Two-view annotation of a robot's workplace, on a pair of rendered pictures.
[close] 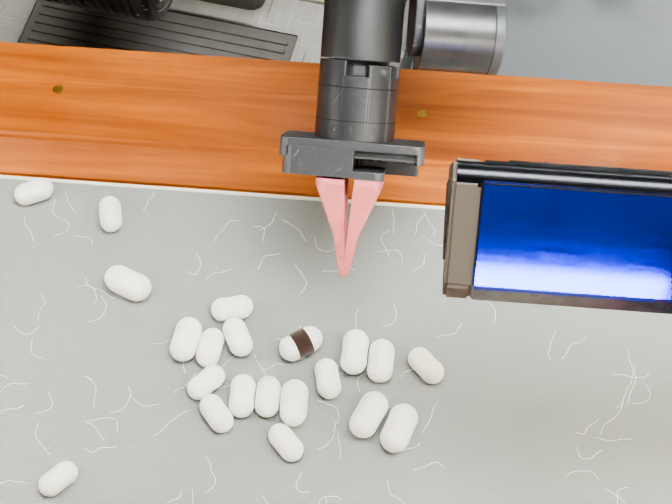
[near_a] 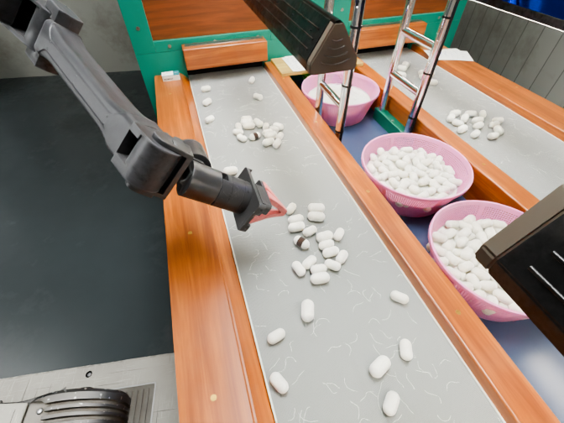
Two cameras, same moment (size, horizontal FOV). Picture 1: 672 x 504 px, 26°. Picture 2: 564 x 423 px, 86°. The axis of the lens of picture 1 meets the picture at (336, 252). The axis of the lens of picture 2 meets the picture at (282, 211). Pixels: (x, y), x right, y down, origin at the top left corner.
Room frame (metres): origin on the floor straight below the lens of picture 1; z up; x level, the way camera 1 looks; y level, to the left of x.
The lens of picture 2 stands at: (0.67, 0.35, 1.24)
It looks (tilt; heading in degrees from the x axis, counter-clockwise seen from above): 47 degrees down; 248
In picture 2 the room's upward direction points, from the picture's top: straight up
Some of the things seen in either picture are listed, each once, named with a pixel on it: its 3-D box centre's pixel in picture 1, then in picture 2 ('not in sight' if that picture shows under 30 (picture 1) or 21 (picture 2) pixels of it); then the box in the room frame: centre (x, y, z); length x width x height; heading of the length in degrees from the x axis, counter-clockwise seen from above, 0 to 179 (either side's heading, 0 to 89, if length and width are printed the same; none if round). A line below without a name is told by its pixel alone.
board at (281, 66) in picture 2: not in sight; (316, 62); (0.08, -0.73, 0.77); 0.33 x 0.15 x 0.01; 175
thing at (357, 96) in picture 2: not in sight; (337, 102); (0.10, -0.52, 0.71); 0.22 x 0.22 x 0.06
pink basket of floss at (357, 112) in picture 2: not in sight; (338, 99); (0.10, -0.52, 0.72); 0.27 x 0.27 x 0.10
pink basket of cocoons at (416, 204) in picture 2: not in sight; (409, 176); (0.13, -0.08, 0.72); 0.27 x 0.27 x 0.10
